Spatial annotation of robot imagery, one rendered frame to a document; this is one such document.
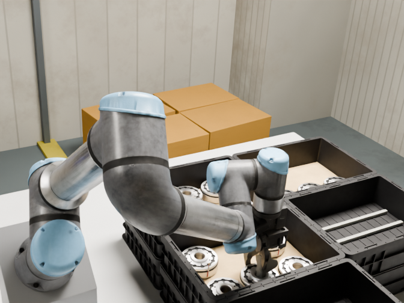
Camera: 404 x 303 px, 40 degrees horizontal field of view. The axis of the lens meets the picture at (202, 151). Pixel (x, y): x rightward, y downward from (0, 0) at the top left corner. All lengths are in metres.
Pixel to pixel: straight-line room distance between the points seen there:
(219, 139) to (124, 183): 2.42
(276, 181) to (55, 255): 0.53
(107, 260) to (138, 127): 0.88
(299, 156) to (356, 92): 2.46
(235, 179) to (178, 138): 1.89
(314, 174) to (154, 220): 1.17
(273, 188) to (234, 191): 0.11
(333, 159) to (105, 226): 0.85
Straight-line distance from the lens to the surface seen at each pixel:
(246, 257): 1.49
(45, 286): 1.44
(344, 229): 1.76
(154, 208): 0.93
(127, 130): 0.93
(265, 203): 1.34
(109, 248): 1.80
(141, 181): 0.91
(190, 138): 3.16
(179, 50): 4.15
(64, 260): 1.27
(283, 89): 4.26
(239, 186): 1.27
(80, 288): 1.50
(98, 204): 2.01
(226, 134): 3.33
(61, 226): 1.27
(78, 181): 1.15
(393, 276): 1.72
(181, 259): 1.39
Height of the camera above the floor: 1.80
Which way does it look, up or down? 28 degrees down
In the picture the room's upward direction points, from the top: 4 degrees clockwise
